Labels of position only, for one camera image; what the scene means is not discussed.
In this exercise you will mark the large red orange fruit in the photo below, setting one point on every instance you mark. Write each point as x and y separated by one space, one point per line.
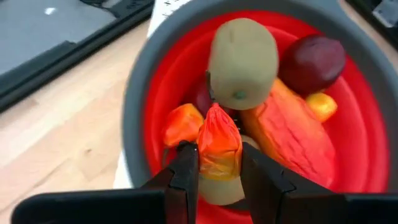
289 133

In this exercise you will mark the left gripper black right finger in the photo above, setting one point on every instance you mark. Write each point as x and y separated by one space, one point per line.
261 186

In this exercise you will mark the dark red plum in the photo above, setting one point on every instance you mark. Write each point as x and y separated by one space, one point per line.
202 99
311 62

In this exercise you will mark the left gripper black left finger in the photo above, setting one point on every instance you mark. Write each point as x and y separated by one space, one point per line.
183 174

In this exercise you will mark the small orange yellow mango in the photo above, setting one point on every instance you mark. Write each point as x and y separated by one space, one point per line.
182 124
321 107

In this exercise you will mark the red grey collapsible colander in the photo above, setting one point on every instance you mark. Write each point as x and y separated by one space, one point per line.
357 149

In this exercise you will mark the white floor scrap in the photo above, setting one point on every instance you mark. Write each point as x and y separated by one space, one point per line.
49 11

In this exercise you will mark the small orange pear with stem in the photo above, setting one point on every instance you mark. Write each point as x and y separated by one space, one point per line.
219 146

